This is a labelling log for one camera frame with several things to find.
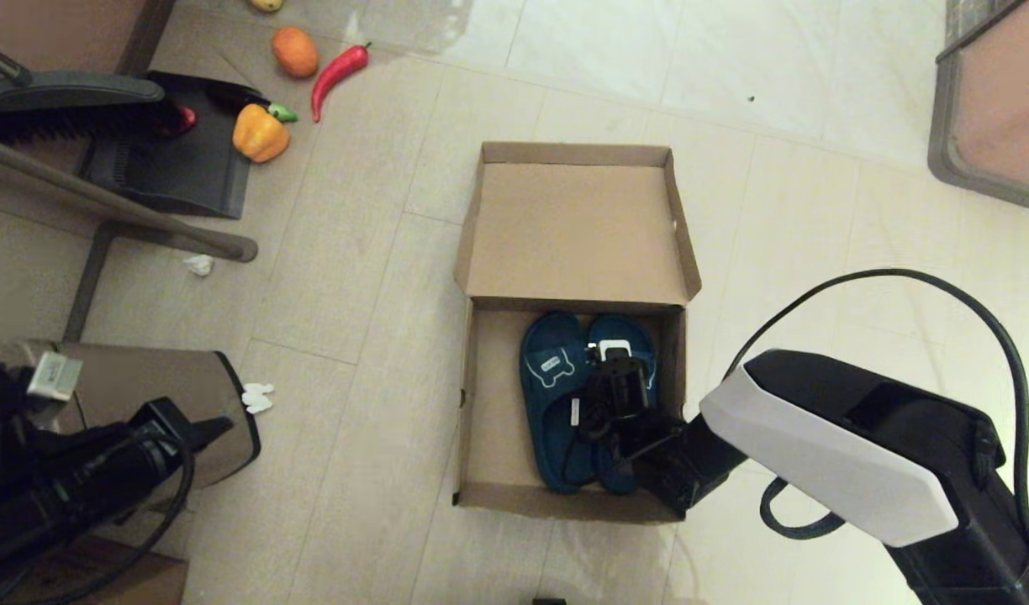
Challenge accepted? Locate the orange bell pepper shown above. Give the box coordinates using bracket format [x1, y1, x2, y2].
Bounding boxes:
[232, 103, 291, 165]

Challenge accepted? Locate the orange round fruit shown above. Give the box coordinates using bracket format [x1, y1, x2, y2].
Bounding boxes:
[272, 27, 320, 80]

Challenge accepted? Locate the blue slipper bone print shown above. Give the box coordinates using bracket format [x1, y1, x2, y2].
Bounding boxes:
[586, 313, 660, 495]
[519, 311, 599, 495]

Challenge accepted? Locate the brown trash bin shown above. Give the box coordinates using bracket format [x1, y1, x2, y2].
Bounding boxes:
[2, 339, 263, 490]

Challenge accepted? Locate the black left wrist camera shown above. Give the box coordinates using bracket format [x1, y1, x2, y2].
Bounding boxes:
[0, 351, 85, 421]

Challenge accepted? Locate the brown furniture bar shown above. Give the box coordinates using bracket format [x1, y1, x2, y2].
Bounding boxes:
[0, 130, 260, 264]

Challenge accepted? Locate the black plastic dustpan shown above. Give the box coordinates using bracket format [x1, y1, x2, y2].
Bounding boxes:
[79, 71, 272, 221]

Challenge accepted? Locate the brown cardboard shoe box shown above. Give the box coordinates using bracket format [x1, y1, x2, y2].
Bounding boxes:
[451, 141, 703, 523]

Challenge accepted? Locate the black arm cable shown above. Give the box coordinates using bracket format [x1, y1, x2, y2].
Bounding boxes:
[565, 269, 1029, 540]
[0, 420, 198, 605]

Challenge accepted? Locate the brown wooden cabinet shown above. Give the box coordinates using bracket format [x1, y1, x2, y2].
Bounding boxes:
[0, 0, 179, 81]

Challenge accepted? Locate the dark eggplant with green stem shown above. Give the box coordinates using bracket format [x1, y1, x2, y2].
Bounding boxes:
[205, 84, 300, 124]

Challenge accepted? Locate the brown table with grey frame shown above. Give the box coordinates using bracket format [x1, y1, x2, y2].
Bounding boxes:
[926, 0, 1029, 215]

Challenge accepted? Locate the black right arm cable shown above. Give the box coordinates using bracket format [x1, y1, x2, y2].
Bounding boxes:
[565, 269, 1029, 540]

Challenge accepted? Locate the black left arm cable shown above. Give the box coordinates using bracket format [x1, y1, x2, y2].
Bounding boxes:
[0, 420, 198, 605]

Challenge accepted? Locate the dark metal furniture leg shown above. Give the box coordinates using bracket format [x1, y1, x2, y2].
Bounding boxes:
[65, 221, 119, 343]

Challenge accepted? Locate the red chili pepper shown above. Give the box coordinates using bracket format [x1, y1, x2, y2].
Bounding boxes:
[311, 44, 372, 124]

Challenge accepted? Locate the grey broom with black bristles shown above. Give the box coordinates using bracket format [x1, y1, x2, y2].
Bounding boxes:
[0, 35, 185, 145]

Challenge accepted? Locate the brown cardboard carton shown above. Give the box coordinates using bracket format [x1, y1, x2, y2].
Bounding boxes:
[0, 538, 190, 605]

